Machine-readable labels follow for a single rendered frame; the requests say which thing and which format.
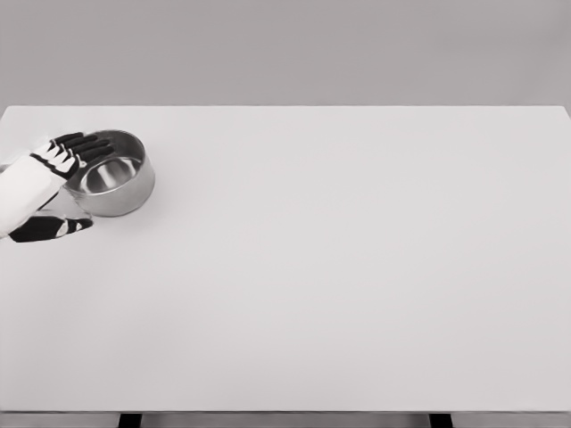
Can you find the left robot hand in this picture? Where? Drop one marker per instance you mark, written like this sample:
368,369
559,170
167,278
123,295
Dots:
27,187

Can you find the silver metal pot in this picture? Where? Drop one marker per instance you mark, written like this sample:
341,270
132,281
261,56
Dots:
127,189

